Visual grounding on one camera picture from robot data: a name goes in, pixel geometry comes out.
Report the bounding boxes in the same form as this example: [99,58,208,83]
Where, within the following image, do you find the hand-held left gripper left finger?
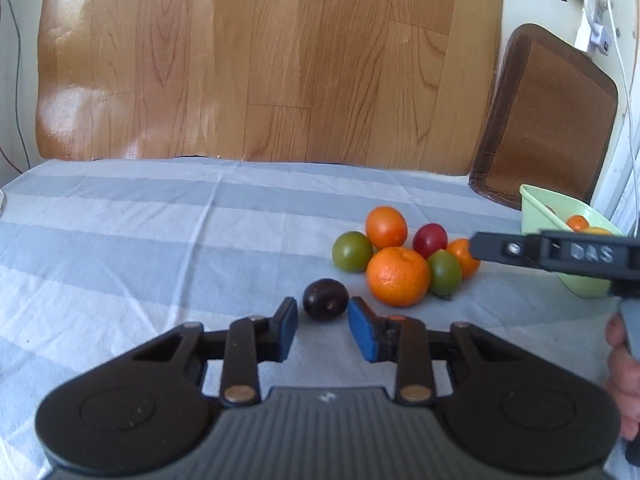
[131,296,299,407]

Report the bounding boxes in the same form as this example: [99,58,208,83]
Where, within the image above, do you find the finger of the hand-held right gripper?
[468,231,545,268]

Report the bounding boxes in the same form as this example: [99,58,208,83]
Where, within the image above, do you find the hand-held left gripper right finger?
[347,296,526,407]

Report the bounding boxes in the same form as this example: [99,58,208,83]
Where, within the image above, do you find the dark purple plum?
[302,278,349,321]

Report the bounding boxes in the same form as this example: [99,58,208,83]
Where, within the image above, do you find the light green plastic basket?
[519,184,628,298]

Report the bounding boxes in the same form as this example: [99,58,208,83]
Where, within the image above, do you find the large orange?
[366,246,432,309]

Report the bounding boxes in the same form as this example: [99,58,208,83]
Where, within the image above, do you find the green plum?
[426,250,462,297]
[332,231,375,274]

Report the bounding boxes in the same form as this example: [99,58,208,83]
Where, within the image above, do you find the red plum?
[412,223,448,260]

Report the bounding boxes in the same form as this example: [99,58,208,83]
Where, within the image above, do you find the person's right hand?
[604,312,640,442]

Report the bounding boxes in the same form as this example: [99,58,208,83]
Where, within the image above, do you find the brown woven mat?
[468,23,620,211]

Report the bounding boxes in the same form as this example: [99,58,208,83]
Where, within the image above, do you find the striped bed sheet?
[0,157,640,480]

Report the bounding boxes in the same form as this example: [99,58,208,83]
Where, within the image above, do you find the white charger adapter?
[575,0,612,54]

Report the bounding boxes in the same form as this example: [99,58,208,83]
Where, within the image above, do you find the wood pattern floor sheet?
[35,0,512,177]

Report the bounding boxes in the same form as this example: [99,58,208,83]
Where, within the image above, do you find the white charging cable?
[602,0,640,236]

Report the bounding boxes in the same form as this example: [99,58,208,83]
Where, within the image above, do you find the black cable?
[4,0,31,171]

